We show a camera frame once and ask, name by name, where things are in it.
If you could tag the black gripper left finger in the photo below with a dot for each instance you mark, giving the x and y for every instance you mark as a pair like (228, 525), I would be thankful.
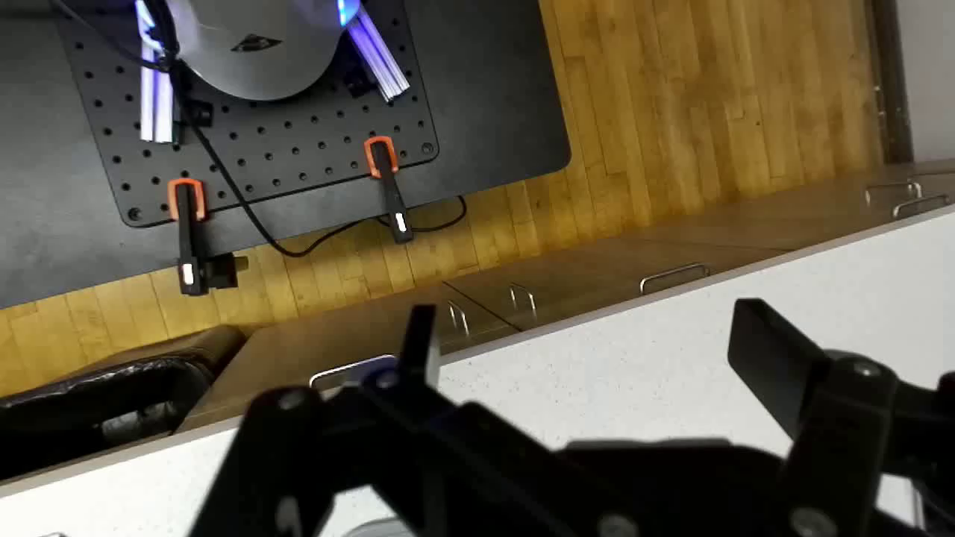
(288, 436)

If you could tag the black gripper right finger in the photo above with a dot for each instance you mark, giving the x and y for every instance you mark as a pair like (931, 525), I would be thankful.
(844, 428)

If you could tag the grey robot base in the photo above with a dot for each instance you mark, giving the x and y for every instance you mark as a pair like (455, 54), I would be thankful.
(258, 49)

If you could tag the orange black clamp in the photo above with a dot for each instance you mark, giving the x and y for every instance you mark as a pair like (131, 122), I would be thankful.
(186, 203)
(380, 155)

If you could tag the wooden base cabinet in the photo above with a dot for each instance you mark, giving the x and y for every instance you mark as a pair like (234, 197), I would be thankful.
(598, 278)

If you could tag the black floor mat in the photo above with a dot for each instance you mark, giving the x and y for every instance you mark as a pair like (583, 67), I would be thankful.
(497, 100)

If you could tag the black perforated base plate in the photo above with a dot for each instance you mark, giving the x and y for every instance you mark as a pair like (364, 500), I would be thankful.
(288, 139)

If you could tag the shiny aluminium rail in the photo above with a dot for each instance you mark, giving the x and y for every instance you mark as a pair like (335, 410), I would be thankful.
(156, 100)
(382, 60)

